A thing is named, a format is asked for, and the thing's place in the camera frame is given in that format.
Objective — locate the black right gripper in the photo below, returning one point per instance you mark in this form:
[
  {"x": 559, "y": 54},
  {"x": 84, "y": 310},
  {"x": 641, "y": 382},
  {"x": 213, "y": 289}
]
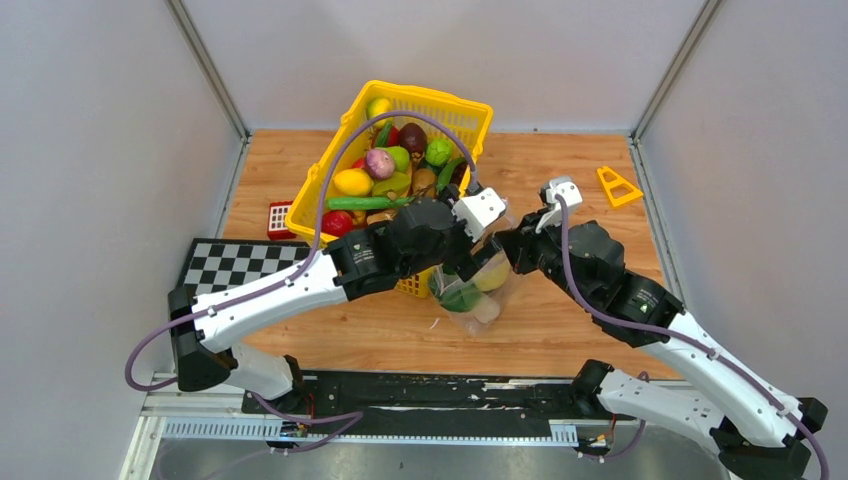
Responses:
[{"x": 518, "y": 242}]

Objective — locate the yellow green pepper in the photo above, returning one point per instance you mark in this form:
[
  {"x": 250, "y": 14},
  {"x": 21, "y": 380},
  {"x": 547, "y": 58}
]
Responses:
[{"x": 398, "y": 184}]

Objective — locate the yellow plastic basket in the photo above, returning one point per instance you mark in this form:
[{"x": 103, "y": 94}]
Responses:
[{"x": 440, "y": 114}]

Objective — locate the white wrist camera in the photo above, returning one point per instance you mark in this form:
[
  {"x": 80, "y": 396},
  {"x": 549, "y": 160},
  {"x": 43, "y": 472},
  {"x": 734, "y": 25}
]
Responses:
[
  {"x": 562, "y": 197},
  {"x": 479, "y": 212}
]

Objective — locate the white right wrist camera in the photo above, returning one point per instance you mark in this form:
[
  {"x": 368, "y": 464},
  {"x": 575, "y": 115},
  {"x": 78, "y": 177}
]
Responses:
[{"x": 562, "y": 197}]

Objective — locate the purple onion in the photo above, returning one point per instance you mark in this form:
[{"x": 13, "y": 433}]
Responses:
[{"x": 379, "y": 164}]

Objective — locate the yellow green lime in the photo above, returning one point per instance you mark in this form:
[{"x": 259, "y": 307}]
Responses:
[{"x": 376, "y": 107}]

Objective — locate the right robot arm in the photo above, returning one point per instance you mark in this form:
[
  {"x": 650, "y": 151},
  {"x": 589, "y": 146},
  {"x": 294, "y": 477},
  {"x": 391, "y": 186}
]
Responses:
[{"x": 754, "y": 429}]

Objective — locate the black white checkerboard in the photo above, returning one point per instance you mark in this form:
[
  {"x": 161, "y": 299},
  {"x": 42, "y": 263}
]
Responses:
[{"x": 214, "y": 265}]

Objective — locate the dark red round fruit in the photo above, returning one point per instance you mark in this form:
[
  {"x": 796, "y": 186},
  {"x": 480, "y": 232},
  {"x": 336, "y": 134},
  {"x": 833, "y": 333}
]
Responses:
[{"x": 413, "y": 139}]

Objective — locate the yellow lemon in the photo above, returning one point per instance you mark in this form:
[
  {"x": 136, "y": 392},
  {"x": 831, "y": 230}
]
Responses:
[{"x": 354, "y": 182}]

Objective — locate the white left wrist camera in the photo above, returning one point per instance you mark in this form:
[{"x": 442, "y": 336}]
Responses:
[{"x": 479, "y": 212}]

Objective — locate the brown kiwi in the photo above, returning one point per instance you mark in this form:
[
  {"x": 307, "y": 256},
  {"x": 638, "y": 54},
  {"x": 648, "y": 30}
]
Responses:
[{"x": 423, "y": 183}]

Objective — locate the clear zip top bag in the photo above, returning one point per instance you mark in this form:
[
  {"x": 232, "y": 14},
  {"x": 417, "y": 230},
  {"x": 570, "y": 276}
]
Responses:
[{"x": 502, "y": 295}]

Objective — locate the dark green cucumber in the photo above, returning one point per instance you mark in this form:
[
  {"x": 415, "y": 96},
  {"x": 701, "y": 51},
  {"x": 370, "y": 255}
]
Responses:
[{"x": 452, "y": 172}]

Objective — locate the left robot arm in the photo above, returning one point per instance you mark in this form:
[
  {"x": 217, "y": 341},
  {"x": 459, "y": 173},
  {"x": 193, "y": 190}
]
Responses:
[{"x": 423, "y": 234}]

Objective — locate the red window toy block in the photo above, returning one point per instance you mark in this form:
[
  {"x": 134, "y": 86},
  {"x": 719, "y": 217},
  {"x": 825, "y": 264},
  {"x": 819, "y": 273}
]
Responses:
[{"x": 276, "y": 223}]

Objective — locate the beige pear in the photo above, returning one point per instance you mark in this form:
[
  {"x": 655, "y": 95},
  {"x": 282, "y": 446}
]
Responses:
[{"x": 493, "y": 276}]

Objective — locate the yellow triangle toy block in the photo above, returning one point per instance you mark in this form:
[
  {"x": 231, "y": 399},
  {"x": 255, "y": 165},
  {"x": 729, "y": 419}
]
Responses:
[{"x": 618, "y": 191}]

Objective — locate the light green round fruit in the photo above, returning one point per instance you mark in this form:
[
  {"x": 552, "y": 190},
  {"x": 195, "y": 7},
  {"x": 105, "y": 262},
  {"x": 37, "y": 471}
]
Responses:
[{"x": 438, "y": 152}]

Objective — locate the green pear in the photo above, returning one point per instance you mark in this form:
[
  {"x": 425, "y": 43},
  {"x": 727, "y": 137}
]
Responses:
[{"x": 401, "y": 157}]

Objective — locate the green white bok choy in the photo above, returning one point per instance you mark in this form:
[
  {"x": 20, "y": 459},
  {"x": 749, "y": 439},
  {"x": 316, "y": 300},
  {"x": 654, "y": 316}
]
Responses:
[{"x": 452, "y": 294}]

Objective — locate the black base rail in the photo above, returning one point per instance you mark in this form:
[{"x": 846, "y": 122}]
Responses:
[{"x": 447, "y": 406}]

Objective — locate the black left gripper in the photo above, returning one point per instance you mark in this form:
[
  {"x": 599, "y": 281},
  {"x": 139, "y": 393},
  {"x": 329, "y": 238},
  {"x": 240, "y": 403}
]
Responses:
[{"x": 467, "y": 263}]

